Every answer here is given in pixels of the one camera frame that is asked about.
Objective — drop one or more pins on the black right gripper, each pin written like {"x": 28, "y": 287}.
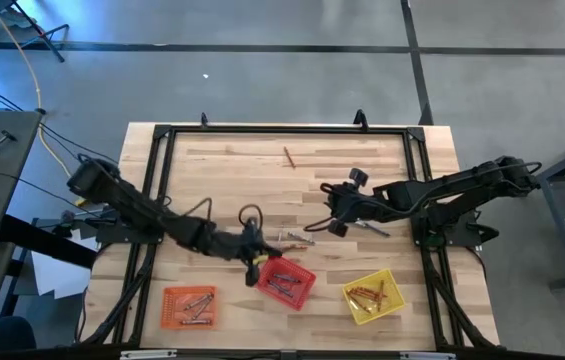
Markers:
{"x": 349, "y": 205}

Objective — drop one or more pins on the black tripod stand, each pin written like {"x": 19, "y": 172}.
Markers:
{"x": 47, "y": 41}

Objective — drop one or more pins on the yellow plastic basket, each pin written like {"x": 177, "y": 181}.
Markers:
{"x": 392, "y": 300}

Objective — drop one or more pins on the black frame bracket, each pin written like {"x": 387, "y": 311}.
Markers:
{"x": 204, "y": 120}
{"x": 360, "y": 121}

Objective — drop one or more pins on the blue chair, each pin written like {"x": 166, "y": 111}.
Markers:
{"x": 9, "y": 335}

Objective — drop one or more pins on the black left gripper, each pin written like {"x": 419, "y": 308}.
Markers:
{"x": 252, "y": 245}

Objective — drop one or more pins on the red plastic basket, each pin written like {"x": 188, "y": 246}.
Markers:
{"x": 294, "y": 301}

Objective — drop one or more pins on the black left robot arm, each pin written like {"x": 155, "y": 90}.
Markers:
{"x": 127, "y": 200}

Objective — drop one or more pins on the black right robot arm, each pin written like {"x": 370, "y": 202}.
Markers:
{"x": 437, "y": 192}

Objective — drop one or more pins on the silver hinge plate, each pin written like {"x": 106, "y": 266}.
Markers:
{"x": 427, "y": 356}
{"x": 147, "y": 354}

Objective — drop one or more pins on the black aluminium rig frame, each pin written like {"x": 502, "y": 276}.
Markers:
{"x": 287, "y": 129}

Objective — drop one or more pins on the grey side desk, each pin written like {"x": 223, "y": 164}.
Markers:
{"x": 7, "y": 175}

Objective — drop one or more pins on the orange plastic basket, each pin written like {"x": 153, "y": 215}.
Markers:
{"x": 172, "y": 300}

